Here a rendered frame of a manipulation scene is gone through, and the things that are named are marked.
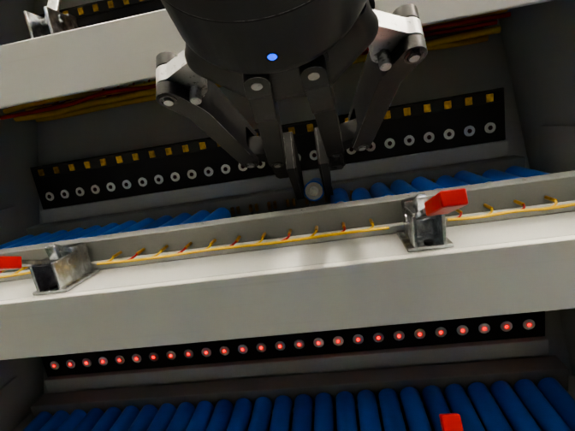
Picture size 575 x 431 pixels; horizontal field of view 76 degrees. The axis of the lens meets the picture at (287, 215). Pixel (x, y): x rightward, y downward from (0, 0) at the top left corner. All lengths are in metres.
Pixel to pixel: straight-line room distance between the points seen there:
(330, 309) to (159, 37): 0.23
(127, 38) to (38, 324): 0.22
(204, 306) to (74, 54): 0.22
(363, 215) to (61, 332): 0.23
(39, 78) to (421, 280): 0.32
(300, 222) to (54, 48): 0.23
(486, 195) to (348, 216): 0.10
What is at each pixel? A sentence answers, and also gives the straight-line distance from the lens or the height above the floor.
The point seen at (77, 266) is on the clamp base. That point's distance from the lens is 0.33.
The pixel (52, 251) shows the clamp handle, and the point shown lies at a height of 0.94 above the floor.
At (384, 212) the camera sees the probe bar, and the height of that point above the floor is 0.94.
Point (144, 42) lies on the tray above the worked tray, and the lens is 0.33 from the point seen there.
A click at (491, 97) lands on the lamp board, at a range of 0.45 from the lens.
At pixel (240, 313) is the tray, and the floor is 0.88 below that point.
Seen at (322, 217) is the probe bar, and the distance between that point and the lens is 0.28.
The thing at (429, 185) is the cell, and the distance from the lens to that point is 0.35.
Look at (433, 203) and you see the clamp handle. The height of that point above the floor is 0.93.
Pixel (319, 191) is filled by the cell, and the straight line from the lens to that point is 0.33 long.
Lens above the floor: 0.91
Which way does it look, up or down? 8 degrees up
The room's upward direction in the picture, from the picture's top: 7 degrees counter-clockwise
